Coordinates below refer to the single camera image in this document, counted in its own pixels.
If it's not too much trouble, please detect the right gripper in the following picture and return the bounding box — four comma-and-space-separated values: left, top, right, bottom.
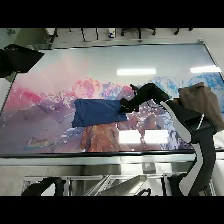
118, 94, 142, 114

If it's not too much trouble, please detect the blue T-shirt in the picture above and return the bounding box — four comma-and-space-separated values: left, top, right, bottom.
71, 97, 130, 129

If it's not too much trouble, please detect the brown garment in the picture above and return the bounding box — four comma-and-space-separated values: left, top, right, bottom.
177, 81, 224, 134

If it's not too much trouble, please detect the silver frame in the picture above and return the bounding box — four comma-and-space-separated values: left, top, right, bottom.
0, 152, 224, 197

